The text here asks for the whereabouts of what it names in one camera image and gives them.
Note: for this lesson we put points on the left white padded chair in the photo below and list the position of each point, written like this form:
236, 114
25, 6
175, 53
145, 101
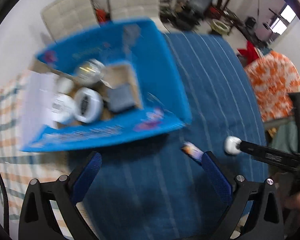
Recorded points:
64, 17

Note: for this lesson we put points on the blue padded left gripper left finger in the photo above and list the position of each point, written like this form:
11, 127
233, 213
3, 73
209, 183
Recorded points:
83, 175

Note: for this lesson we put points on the waste bin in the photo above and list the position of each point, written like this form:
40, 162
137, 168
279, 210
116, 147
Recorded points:
219, 28

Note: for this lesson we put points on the small white rounded case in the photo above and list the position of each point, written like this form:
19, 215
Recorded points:
232, 145

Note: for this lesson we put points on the white jar with logo lid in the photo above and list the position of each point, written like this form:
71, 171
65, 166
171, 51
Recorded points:
62, 109

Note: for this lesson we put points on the white jar with black lid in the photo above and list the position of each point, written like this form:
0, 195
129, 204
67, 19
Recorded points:
88, 105

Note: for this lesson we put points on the red cloth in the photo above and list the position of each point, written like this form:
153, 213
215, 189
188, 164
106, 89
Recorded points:
249, 53

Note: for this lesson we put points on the small colourful tube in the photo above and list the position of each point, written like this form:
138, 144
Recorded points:
192, 151

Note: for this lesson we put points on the blue cardboard box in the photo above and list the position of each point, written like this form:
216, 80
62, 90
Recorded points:
134, 52

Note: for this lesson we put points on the orange floral cushion chair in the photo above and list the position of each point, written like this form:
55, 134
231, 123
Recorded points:
272, 78

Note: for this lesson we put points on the small silver lid jar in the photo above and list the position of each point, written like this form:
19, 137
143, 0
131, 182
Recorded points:
64, 85

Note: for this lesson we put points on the black weight bench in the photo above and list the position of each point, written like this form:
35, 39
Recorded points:
184, 16

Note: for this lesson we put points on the grey square box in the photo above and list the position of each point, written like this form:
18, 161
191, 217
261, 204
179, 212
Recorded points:
120, 98

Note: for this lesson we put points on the silver round tin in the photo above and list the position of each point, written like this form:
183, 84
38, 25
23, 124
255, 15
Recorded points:
90, 72

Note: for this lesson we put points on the plaid and blue tablecloth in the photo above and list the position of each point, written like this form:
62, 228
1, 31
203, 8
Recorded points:
149, 189

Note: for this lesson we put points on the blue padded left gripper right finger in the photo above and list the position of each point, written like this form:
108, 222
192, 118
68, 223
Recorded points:
222, 185

